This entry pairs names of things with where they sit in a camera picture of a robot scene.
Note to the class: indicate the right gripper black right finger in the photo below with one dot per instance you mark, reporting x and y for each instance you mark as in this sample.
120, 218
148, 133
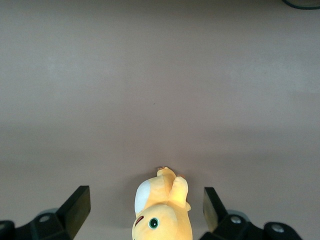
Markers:
225, 225

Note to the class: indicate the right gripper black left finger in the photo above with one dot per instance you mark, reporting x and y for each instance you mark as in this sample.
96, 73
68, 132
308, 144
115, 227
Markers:
65, 220

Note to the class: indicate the yellow plush toy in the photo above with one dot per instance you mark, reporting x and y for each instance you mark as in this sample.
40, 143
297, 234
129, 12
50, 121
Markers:
162, 215

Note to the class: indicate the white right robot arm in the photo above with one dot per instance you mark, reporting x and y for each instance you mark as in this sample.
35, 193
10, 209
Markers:
303, 3

